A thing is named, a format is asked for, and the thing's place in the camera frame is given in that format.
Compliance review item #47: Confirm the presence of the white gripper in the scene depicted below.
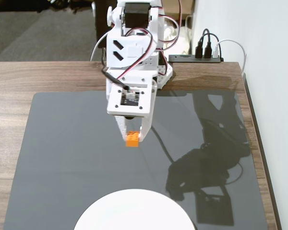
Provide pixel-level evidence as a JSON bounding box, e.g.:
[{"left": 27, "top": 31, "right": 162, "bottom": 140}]
[{"left": 106, "top": 68, "right": 158, "bottom": 142}]

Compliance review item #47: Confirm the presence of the orange lego block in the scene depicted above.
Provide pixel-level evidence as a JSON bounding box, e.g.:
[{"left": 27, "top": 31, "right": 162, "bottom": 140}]
[{"left": 125, "top": 130, "right": 140, "bottom": 148}]

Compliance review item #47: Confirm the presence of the white plate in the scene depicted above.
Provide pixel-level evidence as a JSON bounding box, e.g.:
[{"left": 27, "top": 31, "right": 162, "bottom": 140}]
[{"left": 73, "top": 189, "right": 195, "bottom": 230}]

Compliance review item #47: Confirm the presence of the dark grey mat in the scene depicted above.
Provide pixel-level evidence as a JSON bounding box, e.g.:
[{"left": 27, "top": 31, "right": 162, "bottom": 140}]
[{"left": 2, "top": 90, "right": 269, "bottom": 230}]

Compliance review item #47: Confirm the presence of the black usb hub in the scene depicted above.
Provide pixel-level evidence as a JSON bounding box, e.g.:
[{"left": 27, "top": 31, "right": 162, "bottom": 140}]
[{"left": 168, "top": 54, "right": 224, "bottom": 63}]

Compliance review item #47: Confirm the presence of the dark furniture piece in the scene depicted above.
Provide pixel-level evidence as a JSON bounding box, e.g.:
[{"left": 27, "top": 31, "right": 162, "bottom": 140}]
[{"left": 92, "top": 0, "right": 118, "bottom": 48}]

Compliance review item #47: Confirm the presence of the cardboard box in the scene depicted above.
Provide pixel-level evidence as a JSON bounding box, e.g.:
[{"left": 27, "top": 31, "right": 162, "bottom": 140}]
[{"left": 163, "top": 0, "right": 195, "bottom": 15}]

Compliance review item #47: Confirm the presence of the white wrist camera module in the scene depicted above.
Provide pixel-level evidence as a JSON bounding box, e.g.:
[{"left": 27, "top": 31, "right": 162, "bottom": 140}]
[{"left": 107, "top": 85, "right": 156, "bottom": 120}]

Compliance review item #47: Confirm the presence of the black camera cable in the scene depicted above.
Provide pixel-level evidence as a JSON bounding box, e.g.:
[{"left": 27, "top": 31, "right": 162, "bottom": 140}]
[{"left": 100, "top": 47, "right": 132, "bottom": 93}]

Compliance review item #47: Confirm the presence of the red black servo wire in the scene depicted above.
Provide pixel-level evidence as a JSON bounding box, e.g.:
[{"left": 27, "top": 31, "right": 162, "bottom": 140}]
[
  {"left": 158, "top": 0, "right": 183, "bottom": 52},
  {"left": 115, "top": 28, "right": 156, "bottom": 81}
]

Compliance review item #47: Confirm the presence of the thin white cable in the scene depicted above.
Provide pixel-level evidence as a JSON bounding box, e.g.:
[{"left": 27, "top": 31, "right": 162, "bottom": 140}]
[{"left": 90, "top": 32, "right": 108, "bottom": 62}]

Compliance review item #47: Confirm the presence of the black plug cable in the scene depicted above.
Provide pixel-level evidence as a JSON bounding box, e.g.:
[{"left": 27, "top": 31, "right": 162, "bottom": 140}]
[
  {"left": 201, "top": 33, "right": 223, "bottom": 59},
  {"left": 195, "top": 28, "right": 211, "bottom": 59}
]

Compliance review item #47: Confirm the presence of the white plug cable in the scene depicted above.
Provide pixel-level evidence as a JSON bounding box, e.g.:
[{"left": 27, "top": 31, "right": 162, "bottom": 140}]
[{"left": 212, "top": 39, "right": 247, "bottom": 77}]

